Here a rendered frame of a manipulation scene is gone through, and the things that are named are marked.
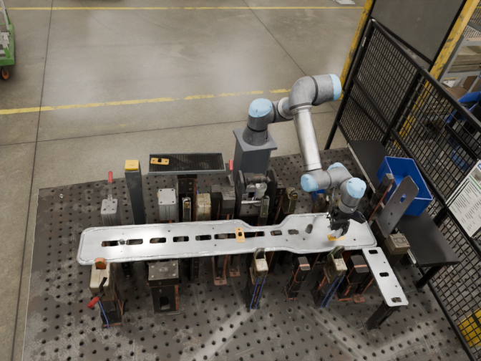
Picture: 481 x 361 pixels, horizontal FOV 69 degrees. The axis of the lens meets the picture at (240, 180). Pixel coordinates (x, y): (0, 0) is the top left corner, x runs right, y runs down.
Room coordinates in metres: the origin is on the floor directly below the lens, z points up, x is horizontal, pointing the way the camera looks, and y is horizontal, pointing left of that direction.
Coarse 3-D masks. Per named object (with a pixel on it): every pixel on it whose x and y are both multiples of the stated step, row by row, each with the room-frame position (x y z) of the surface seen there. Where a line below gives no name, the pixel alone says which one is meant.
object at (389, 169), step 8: (384, 160) 1.52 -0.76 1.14; (392, 160) 1.54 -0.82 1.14; (400, 160) 1.55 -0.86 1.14; (408, 160) 1.55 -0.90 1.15; (384, 168) 1.49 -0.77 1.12; (392, 168) 1.55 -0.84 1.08; (400, 168) 1.55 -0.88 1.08; (408, 168) 1.54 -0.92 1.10; (416, 168) 1.48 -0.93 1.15; (400, 176) 1.54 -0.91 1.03; (416, 176) 1.45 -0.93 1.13; (392, 184) 1.36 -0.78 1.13; (416, 184) 1.42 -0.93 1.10; (424, 184) 1.36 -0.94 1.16; (392, 192) 1.32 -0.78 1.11; (424, 192) 1.33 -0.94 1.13; (400, 200) 1.24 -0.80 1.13; (416, 200) 1.25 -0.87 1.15; (424, 200) 1.25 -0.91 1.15; (408, 208) 1.25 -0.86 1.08; (416, 208) 1.25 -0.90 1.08; (424, 208) 1.26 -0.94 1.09
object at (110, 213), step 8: (104, 200) 1.02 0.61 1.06; (112, 200) 1.03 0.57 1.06; (104, 208) 0.97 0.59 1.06; (112, 208) 0.98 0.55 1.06; (104, 216) 0.94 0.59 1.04; (112, 216) 0.95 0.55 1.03; (120, 216) 1.03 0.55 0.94; (104, 224) 0.94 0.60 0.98; (112, 224) 0.95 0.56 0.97; (120, 224) 1.01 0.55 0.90
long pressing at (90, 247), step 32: (160, 224) 0.97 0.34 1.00; (192, 224) 1.00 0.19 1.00; (224, 224) 1.03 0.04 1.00; (288, 224) 1.09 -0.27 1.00; (320, 224) 1.12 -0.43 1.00; (352, 224) 1.16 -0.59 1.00; (96, 256) 0.76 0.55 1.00; (128, 256) 0.78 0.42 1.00; (160, 256) 0.81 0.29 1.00; (192, 256) 0.84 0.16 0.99
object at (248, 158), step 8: (240, 128) 1.67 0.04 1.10; (240, 136) 1.60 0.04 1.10; (240, 144) 1.53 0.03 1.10; (272, 144) 1.57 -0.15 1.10; (240, 152) 1.53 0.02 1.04; (248, 152) 1.48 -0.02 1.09; (256, 152) 1.50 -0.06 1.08; (264, 152) 1.53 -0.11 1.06; (240, 160) 1.52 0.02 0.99; (248, 160) 1.50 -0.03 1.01; (256, 160) 1.52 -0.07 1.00; (264, 160) 1.54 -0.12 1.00; (240, 168) 1.51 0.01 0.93; (248, 168) 1.50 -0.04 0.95; (256, 168) 1.52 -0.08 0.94; (264, 168) 1.54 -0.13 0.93
